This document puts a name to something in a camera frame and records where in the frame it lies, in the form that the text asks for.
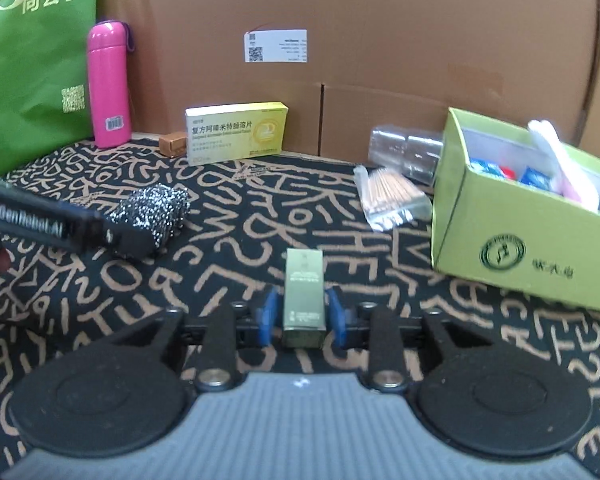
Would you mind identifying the small olive green box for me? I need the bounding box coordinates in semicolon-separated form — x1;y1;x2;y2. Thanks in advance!
282;248;327;349

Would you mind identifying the yellow white medicine box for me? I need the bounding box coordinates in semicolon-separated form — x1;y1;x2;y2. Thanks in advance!
185;102;288;166

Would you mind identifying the black patterned letter mat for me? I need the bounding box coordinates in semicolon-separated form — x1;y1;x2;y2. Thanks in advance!
0;140;600;474

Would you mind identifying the bag of cotton swabs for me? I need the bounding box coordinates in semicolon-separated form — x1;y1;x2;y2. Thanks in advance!
353;165;432;232

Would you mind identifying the lime green open box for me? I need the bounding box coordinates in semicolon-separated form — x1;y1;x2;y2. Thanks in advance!
431;108;600;311

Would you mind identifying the clear plastic cup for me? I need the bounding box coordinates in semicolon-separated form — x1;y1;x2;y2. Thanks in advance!
368;125;443;186

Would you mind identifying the small copper brown box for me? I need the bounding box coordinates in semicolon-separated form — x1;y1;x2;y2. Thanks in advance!
158;131;187;158

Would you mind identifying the blue item in box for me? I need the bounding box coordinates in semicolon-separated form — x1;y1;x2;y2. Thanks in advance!
469;158;506;179

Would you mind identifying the green paper bag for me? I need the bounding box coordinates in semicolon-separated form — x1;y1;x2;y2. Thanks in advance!
0;0;96;176

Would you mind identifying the pink thermos bottle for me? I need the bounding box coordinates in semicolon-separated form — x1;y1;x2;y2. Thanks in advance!
86;21;133;150

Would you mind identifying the red item in box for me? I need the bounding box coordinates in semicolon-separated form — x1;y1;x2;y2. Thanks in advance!
500;166;517;181

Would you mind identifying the white shipping label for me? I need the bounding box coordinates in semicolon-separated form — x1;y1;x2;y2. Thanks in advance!
244;29;309;63

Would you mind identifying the large cardboard box wall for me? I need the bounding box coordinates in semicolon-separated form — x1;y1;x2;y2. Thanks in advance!
98;0;600;162

